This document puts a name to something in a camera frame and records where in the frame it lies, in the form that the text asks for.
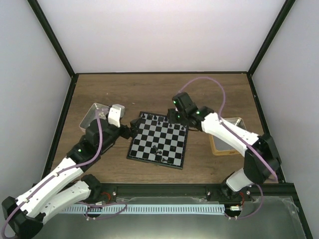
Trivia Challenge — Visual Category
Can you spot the pile of black chess pieces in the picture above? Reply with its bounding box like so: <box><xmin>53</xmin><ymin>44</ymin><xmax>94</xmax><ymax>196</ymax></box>
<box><xmin>151</xmin><ymin>145</ymin><xmax>174</xmax><ymax>164</ymax></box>

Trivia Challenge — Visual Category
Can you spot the light blue slotted cable duct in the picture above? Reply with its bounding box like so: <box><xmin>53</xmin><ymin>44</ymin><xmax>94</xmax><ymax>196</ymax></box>
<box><xmin>62</xmin><ymin>204</ymin><xmax>225</xmax><ymax>215</ymax></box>

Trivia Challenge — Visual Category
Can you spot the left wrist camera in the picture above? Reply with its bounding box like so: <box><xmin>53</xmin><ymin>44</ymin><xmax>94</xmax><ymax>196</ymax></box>
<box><xmin>108</xmin><ymin>104</ymin><xmax>125</xmax><ymax>127</ymax></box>

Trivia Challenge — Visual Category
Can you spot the pink metal tin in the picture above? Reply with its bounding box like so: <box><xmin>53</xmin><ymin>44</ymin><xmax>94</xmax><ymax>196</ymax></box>
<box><xmin>79</xmin><ymin>103</ymin><xmax>110</xmax><ymax>132</ymax></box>

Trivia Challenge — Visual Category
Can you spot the black enclosure frame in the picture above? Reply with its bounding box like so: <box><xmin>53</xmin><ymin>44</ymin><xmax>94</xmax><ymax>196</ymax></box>
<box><xmin>27</xmin><ymin>0</ymin><xmax>313</xmax><ymax>239</ymax></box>

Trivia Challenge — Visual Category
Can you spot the black white chess board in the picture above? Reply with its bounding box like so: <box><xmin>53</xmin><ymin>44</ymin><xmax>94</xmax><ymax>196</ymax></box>
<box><xmin>127</xmin><ymin>112</ymin><xmax>189</xmax><ymax>169</ymax></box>

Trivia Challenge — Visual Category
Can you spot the yellow metal tin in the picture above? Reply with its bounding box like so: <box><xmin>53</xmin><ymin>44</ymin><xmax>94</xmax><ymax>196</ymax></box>
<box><xmin>209</xmin><ymin>118</ymin><xmax>246</xmax><ymax>156</ymax></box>

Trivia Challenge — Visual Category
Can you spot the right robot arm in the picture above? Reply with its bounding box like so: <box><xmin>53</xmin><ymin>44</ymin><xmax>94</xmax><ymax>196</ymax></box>
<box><xmin>167</xmin><ymin>92</ymin><xmax>281</xmax><ymax>201</ymax></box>

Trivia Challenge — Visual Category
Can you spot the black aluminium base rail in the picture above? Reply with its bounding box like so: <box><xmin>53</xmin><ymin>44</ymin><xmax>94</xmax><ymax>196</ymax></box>
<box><xmin>102</xmin><ymin>183</ymin><xmax>297</xmax><ymax>203</ymax></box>

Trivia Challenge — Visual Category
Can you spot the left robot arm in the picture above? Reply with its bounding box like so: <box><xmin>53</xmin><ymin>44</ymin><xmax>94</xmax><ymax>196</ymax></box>
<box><xmin>1</xmin><ymin>117</ymin><xmax>141</xmax><ymax>239</ymax></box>

